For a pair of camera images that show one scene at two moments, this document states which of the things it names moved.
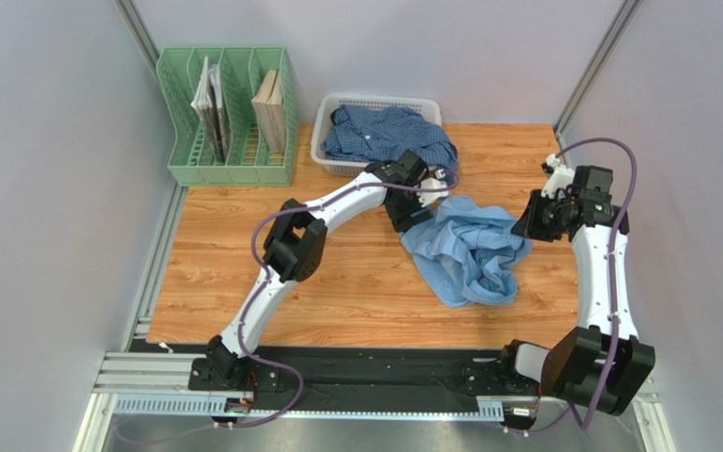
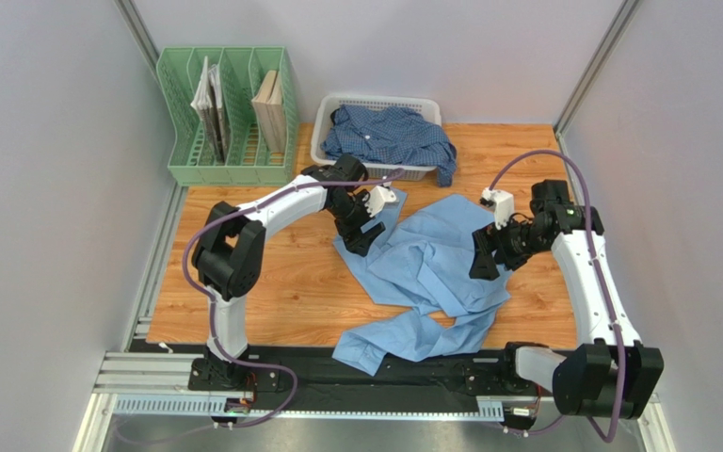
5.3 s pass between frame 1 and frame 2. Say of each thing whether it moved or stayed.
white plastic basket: stayed
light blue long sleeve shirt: moved
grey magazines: stayed
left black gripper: moved
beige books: stayed
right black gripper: moved
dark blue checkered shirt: stayed
